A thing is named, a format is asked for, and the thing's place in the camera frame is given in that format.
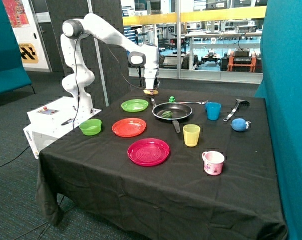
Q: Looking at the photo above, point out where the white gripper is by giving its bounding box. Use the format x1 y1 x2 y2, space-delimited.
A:
144 68 159 90

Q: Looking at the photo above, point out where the yellow toy vegetable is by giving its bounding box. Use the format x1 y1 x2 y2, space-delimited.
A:
143 89 158 96

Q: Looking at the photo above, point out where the green toy pepper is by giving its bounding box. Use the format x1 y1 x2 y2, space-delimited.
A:
161 110 173 119

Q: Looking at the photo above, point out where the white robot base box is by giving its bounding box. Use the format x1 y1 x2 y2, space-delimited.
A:
24 96 101 159

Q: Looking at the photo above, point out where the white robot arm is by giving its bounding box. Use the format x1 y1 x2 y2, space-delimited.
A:
60 13 159 114

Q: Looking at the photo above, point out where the black slotted spatula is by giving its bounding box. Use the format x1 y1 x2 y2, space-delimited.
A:
146 94 157 108

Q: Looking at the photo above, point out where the small green toy bottle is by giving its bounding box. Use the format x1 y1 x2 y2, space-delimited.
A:
169 96 176 103

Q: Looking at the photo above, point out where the green plastic plate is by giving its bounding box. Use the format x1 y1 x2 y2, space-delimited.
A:
121 99 149 113

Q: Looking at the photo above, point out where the black frying pan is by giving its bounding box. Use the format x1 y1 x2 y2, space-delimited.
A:
152 102 193 133

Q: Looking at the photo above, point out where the orange plastic plate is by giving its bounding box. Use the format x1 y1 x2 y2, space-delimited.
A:
112 117 146 138

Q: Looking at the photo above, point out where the metal serving fork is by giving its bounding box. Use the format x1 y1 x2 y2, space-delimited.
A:
179 100 209 105

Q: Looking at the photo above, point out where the yellow plastic cup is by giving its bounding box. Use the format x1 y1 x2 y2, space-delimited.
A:
183 124 200 147

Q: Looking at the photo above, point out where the blue plastic cup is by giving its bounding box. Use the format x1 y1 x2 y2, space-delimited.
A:
205 102 221 121

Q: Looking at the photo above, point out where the pink plastic plate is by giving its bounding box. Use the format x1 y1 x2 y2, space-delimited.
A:
127 138 170 167

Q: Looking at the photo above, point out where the green plastic bowl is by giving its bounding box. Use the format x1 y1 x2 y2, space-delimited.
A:
79 118 102 136

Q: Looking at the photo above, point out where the black tablecloth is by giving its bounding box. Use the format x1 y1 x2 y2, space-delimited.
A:
36 89 288 240

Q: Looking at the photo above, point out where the blue round sponge brush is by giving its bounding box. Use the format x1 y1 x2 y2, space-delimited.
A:
231 118 251 132

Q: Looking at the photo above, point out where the pink printed mug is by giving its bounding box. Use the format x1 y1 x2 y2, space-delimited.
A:
202 151 225 176

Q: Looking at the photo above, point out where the yellow black sign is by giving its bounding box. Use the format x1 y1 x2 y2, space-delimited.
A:
19 43 39 64

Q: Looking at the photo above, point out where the teal sofa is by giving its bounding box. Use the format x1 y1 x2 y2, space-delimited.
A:
0 0 32 94

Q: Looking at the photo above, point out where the red poster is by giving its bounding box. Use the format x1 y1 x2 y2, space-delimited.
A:
2 0 30 28

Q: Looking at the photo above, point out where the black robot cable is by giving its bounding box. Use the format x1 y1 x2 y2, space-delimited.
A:
61 32 145 126

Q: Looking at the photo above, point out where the teal partition wall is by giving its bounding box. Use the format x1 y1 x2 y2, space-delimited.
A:
255 0 302 240

